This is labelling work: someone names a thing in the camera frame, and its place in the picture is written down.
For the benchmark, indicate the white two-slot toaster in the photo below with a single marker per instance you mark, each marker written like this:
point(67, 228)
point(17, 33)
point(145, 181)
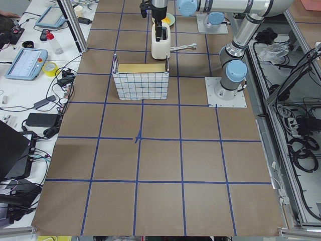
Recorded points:
point(161, 50)

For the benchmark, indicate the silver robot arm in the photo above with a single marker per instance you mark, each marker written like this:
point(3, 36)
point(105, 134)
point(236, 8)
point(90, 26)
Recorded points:
point(256, 11)
point(234, 70)

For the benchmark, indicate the white paper cup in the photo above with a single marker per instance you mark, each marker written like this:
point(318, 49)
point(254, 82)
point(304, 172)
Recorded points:
point(79, 11)

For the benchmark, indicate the checkered basket with wooden board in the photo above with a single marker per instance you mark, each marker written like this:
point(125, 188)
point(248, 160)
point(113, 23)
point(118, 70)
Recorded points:
point(141, 81)

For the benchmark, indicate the aluminium frame post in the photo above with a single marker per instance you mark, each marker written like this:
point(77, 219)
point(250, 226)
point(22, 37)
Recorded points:
point(73, 24)

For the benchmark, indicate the triangular golden pastry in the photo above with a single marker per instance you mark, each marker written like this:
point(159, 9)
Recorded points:
point(166, 20)

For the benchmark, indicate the blue teach pendant near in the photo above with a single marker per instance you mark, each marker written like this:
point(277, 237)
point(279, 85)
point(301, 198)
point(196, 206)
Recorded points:
point(27, 64)

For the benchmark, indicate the blue teach pendant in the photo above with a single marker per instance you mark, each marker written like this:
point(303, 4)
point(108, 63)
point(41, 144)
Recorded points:
point(52, 18)
point(27, 64)

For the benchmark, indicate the black laptop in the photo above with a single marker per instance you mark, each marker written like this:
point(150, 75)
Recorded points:
point(17, 149)

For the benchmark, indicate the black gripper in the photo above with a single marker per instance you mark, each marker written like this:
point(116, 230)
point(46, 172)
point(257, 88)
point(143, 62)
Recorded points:
point(158, 15)

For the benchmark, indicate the yellow tape roll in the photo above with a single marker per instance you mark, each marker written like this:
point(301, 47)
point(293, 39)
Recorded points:
point(51, 69)

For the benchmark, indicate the black power brick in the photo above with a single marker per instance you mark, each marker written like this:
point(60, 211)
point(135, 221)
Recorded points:
point(41, 120)

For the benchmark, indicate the clear bottle red cap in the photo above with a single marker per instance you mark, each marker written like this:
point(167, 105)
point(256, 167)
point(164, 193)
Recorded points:
point(54, 43)

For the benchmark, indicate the blue teach pendant far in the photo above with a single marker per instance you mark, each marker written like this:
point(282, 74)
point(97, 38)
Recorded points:
point(52, 18)

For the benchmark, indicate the light green plate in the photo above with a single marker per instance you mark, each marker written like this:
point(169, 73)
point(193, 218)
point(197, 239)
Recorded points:
point(172, 18)

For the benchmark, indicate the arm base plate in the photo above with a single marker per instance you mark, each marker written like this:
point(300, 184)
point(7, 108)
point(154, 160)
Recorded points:
point(213, 90)
point(212, 23)

